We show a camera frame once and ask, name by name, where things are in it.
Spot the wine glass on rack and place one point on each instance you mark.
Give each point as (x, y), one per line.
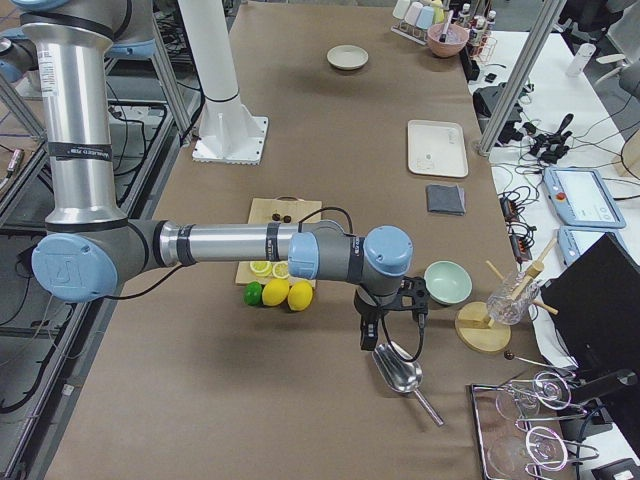
(528, 398)

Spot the lemon slice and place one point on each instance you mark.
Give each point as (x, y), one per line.
(260, 268)
(280, 270)

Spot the white rabbit tray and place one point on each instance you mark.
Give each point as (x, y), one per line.
(436, 148)

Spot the mint green cup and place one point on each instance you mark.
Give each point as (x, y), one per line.
(401, 9)

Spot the green lime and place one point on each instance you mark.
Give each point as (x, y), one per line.
(252, 294)

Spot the black monitor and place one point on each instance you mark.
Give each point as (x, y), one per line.
(597, 298)

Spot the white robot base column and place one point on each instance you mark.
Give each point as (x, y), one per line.
(228, 132)

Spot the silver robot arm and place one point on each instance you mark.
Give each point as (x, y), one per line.
(92, 246)

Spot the pink cup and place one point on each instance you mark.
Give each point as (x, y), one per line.
(413, 12)

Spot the black tray with glasses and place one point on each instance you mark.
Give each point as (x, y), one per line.
(517, 427)

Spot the metal scoop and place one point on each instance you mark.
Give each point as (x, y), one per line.
(402, 374)

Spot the pink bowl with ice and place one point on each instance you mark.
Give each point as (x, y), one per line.
(456, 39)

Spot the blue teach pendant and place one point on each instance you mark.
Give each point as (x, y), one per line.
(581, 198)
(574, 241)

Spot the white wire cup rack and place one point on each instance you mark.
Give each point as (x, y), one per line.
(416, 33)

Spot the light blue cup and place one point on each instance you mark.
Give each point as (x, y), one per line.
(425, 18)

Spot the grey folded cloth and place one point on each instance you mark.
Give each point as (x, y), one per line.
(446, 199)

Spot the wooden cup stand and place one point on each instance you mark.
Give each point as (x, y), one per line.
(474, 325)

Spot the mint green bowl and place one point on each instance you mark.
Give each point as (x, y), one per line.
(447, 282)

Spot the beige round plate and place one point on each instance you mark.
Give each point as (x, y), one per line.
(347, 57)

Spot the bamboo cutting board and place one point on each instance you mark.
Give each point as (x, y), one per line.
(260, 213)

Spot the clear glass cup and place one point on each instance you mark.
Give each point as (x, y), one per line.
(512, 299)

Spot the aluminium frame post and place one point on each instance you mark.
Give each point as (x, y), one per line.
(533, 45)

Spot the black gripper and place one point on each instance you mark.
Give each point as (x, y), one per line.
(366, 311)

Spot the yellow lemon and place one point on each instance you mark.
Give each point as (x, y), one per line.
(275, 292)
(300, 296)

